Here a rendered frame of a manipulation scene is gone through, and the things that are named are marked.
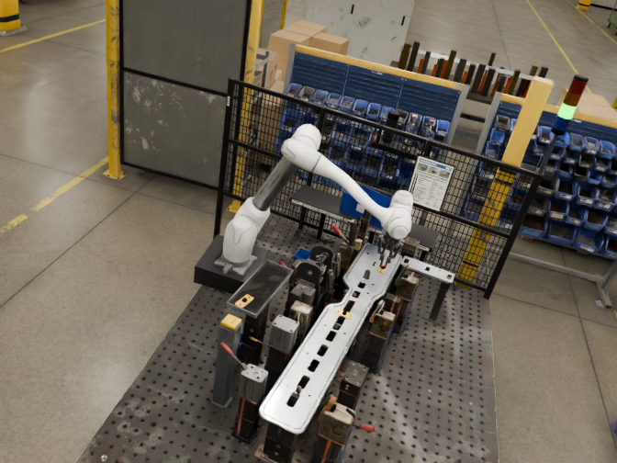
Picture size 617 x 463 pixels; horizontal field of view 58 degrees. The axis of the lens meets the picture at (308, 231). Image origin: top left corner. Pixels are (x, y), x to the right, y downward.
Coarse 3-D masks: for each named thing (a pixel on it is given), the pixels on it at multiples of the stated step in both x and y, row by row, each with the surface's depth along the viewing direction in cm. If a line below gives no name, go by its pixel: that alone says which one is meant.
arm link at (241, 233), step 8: (232, 224) 292; (240, 224) 292; (248, 224) 293; (232, 232) 291; (240, 232) 290; (248, 232) 292; (256, 232) 304; (224, 240) 297; (232, 240) 292; (240, 240) 291; (248, 240) 293; (224, 248) 298; (232, 248) 294; (240, 248) 294; (248, 248) 296; (224, 256) 301; (232, 256) 297; (240, 256) 297; (248, 256) 301
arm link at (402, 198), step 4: (400, 192) 269; (404, 192) 270; (408, 192) 271; (396, 196) 270; (400, 196) 268; (404, 196) 267; (408, 196) 268; (392, 200) 272; (396, 200) 269; (400, 200) 267; (404, 200) 267; (408, 200) 267; (412, 200) 271; (392, 204) 270; (396, 204) 268; (400, 204) 268; (404, 204) 268; (408, 204) 268; (396, 208) 266; (404, 208) 266; (408, 208) 267
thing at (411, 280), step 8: (400, 280) 283; (408, 280) 282; (416, 280) 282; (400, 288) 285; (408, 288) 284; (416, 288) 284; (400, 296) 288; (408, 296) 286; (400, 304) 290; (400, 312) 294; (408, 312) 292; (400, 320) 294; (400, 328) 297; (400, 336) 297
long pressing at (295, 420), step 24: (360, 264) 294; (360, 288) 276; (384, 288) 280; (360, 312) 260; (312, 336) 241; (336, 336) 244; (336, 360) 232; (288, 384) 216; (312, 384) 218; (264, 408) 205; (288, 408) 207; (312, 408) 209
